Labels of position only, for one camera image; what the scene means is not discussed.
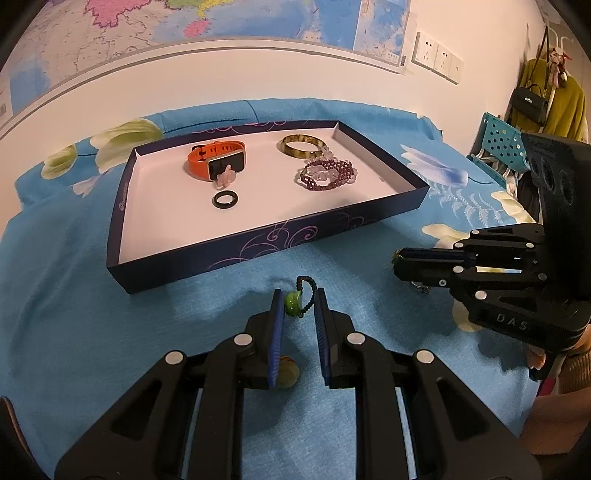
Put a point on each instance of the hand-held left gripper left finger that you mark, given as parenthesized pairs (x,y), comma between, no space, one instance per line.
(275,332)

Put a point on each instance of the blue perforated plastic basket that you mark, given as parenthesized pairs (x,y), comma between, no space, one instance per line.
(501,138)

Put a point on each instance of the orange smart watch band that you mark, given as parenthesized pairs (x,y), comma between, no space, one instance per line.
(201,161)

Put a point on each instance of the navy cardboard box tray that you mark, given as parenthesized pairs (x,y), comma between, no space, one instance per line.
(258,207)

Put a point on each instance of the amber bangle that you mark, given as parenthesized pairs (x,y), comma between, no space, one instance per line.
(282,145)

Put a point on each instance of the person's right forearm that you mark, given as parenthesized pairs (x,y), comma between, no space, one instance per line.
(568,406)

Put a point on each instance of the blue floral cloth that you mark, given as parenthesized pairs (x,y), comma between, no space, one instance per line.
(115,332)

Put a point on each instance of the white wall socket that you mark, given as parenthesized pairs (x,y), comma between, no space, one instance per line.
(425,50)
(455,68)
(443,59)

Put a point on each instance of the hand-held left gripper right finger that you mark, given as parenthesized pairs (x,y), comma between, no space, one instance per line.
(321,332)

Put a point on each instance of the person's right hand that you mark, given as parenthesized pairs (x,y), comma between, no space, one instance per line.
(538,357)

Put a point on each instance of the olive green coat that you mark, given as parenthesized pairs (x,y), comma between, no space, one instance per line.
(565,106)

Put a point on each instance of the black handbag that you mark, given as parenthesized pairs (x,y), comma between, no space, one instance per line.
(531,104)

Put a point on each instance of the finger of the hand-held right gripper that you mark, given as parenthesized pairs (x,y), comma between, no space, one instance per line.
(429,273)
(429,256)

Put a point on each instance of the colourful wall map poster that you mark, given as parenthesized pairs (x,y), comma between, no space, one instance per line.
(184,27)

